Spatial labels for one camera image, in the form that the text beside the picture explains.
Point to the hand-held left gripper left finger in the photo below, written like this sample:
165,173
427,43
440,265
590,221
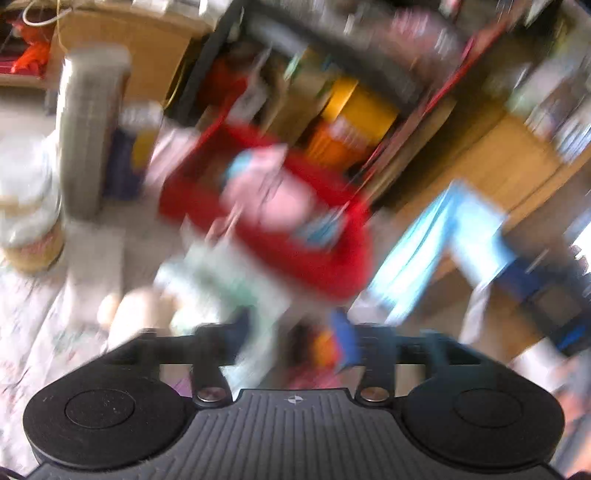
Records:
217,341

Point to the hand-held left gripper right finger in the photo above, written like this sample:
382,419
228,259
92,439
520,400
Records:
344,341

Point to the red plastic basket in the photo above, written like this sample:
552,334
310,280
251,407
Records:
337,263

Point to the white green cloth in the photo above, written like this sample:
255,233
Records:
221,277

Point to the light blue cloth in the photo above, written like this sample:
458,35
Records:
443,221

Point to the white plush toy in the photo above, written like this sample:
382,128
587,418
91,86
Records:
277,194

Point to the orange plastic basket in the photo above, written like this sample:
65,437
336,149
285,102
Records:
328,143

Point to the blue yellow drink can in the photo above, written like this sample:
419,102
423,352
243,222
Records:
138,147

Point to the yellow cardboard box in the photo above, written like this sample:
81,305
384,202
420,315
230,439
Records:
351,106

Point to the steel thermos flask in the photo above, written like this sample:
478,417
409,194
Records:
87,138

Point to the tall wooden cabinet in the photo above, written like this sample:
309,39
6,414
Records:
508,152

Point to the red framed board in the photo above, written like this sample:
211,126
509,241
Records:
443,83

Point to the wooden cabinet left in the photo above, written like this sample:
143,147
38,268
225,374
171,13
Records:
60,27

